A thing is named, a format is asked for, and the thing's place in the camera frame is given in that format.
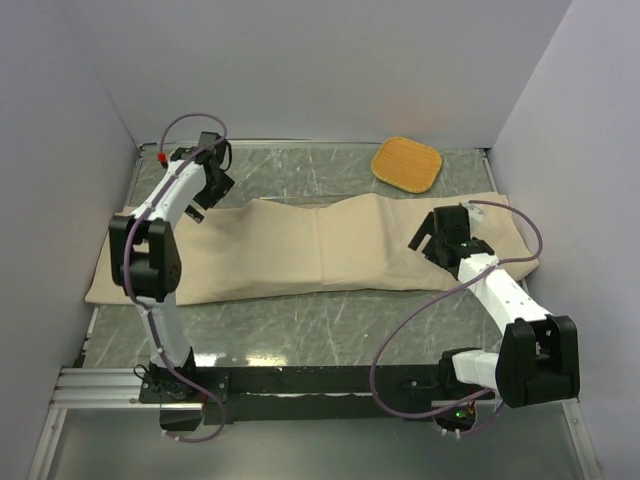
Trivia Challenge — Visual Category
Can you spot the beige cloth wrap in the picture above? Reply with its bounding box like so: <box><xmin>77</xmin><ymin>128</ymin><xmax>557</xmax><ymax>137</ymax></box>
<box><xmin>84</xmin><ymin>190</ymin><xmax>542</xmax><ymax>307</ymax></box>

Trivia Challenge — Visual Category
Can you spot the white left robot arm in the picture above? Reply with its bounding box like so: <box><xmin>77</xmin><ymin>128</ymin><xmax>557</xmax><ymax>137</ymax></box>
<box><xmin>108</xmin><ymin>132</ymin><xmax>234</xmax><ymax>402</ymax></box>

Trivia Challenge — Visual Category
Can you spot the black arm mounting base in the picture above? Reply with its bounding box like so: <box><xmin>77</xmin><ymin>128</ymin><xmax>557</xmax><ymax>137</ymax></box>
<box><xmin>135</xmin><ymin>365</ymin><xmax>480</xmax><ymax>431</ymax></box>

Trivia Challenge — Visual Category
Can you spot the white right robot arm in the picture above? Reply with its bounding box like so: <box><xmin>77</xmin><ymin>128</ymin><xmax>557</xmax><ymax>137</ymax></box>
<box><xmin>409</xmin><ymin>200</ymin><xmax>580</xmax><ymax>408</ymax></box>

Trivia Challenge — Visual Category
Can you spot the orange woven bamboo tray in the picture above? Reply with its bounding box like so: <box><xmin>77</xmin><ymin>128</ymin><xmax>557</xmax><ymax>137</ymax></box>
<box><xmin>371</xmin><ymin>137</ymin><xmax>443</xmax><ymax>194</ymax></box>

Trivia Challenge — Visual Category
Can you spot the aluminium table edge rail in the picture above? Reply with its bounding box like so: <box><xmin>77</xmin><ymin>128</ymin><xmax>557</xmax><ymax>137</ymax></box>
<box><xmin>478</xmin><ymin>148</ymin><xmax>499</xmax><ymax>193</ymax></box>

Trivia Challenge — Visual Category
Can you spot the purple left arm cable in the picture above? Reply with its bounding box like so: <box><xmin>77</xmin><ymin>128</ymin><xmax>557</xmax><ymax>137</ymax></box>
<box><xmin>122</xmin><ymin>112</ymin><xmax>232</xmax><ymax>445</ymax></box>

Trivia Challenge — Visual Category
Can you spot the aluminium front frame rail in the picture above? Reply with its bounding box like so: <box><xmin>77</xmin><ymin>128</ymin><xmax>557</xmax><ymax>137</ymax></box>
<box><xmin>49</xmin><ymin>368</ymin><xmax>201</xmax><ymax>411</ymax></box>

